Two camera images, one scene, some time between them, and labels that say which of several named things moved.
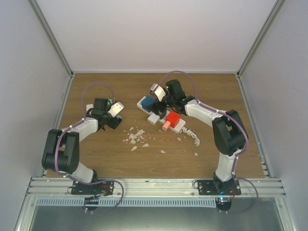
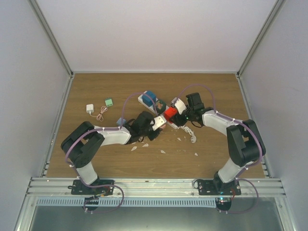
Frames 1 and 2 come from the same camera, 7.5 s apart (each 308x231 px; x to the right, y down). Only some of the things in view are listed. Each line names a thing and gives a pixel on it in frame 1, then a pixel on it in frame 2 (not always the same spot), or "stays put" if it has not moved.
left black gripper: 115,123 → 151,137
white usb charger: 89,106 stays put
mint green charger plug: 110,100 stays put
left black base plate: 102,188 stays put
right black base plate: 210,187 stays put
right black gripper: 155,109 → 178,121
